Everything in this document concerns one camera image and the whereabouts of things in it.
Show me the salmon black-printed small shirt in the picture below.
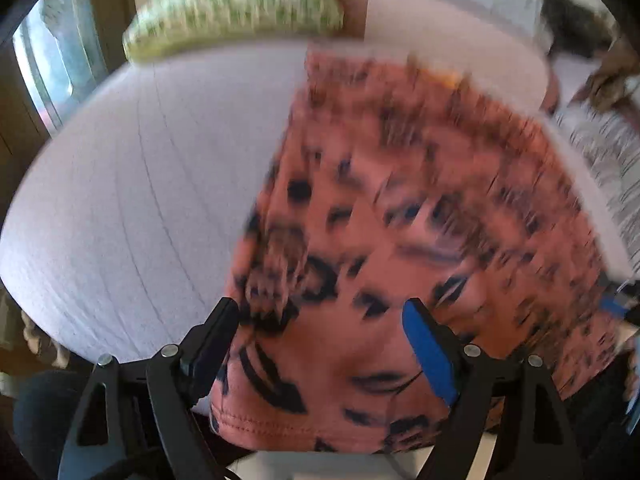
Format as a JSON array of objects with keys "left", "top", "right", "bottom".
[{"left": 207, "top": 50, "right": 623, "bottom": 456}]

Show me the lavender quilted bedspread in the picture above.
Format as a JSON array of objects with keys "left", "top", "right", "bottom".
[{"left": 0, "top": 35, "right": 638, "bottom": 418}]

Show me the window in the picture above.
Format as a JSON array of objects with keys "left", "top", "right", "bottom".
[{"left": 12, "top": 0, "right": 111, "bottom": 133}]

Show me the pale pink quilted pillow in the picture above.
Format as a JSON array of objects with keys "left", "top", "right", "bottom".
[{"left": 365, "top": 0, "right": 553, "bottom": 113}]

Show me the maroon pillow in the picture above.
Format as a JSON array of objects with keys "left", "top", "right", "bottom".
[{"left": 337, "top": 0, "right": 372, "bottom": 40}]

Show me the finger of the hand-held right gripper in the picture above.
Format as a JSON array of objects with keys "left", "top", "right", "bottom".
[{"left": 597, "top": 280, "right": 640, "bottom": 323}]

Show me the grey white striped blanket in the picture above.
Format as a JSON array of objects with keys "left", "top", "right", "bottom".
[{"left": 550, "top": 95, "right": 640, "bottom": 273}]

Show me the green white patterned pillow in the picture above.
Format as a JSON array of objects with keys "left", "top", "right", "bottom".
[{"left": 122, "top": 0, "right": 346, "bottom": 66}]

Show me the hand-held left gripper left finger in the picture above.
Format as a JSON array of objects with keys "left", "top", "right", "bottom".
[{"left": 57, "top": 297, "right": 241, "bottom": 480}]

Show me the dark brown furry dog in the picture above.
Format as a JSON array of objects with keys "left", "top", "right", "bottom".
[{"left": 540, "top": 0, "right": 640, "bottom": 113}]

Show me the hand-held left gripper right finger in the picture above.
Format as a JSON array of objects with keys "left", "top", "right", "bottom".
[{"left": 402, "top": 298, "right": 583, "bottom": 480}]

